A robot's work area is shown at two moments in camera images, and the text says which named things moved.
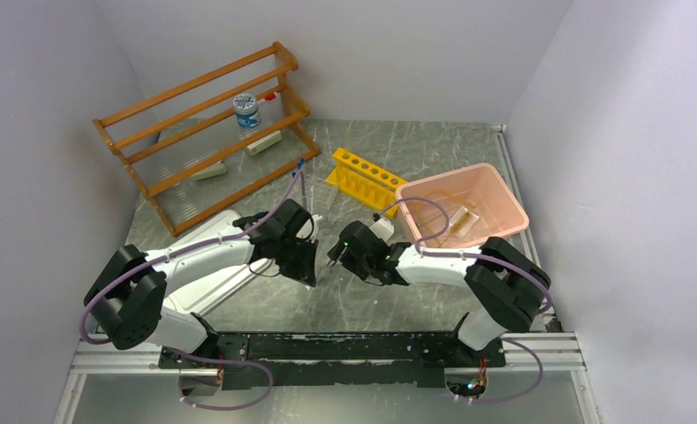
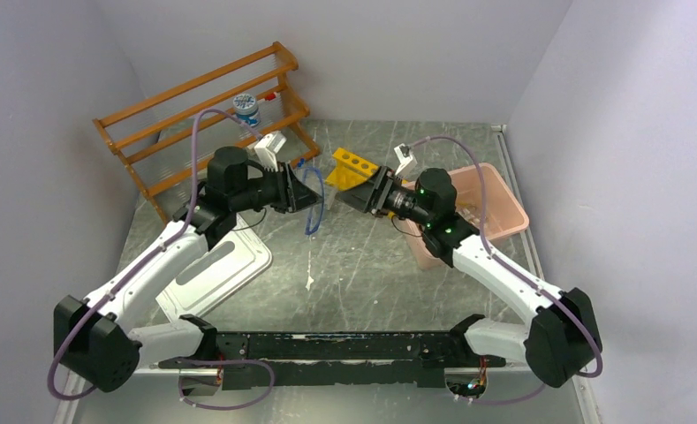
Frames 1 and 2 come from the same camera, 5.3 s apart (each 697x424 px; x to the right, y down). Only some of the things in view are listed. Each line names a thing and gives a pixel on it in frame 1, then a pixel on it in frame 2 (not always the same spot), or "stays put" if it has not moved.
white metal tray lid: x=198 y=298 stays put
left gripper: x=305 y=270 to x=290 y=189
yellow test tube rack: x=367 y=182 stays put
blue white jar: x=247 y=114 stays put
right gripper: x=346 y=260 to x=372 y=194
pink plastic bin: x=460 y=208 stays put
